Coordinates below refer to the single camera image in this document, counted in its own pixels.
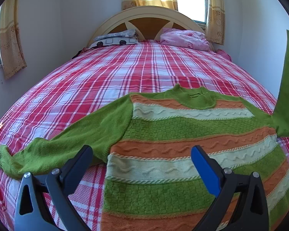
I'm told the green orange striped knit sweater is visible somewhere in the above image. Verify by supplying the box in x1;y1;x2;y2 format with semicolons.
0;29;289;231

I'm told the red white plaid bedsheet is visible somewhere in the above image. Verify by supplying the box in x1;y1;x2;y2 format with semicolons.
0;40;289;231

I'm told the pink cloth beside bed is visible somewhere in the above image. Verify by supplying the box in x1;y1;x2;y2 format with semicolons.
216;49;232;61

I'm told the yellow side window curtain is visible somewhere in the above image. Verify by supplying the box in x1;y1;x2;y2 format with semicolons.
0;0;27;79

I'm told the pink pillow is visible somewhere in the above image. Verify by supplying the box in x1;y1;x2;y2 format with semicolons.
160;28;211;51

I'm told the yellow curtain right of window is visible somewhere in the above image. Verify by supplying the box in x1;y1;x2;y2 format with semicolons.
205;0;225;45

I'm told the grey patterned folded blanket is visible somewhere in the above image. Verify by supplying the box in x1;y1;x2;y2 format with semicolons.
88;29;138;49

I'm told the cream wooden headboard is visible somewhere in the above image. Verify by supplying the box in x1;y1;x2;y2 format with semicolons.
87;6;203;46

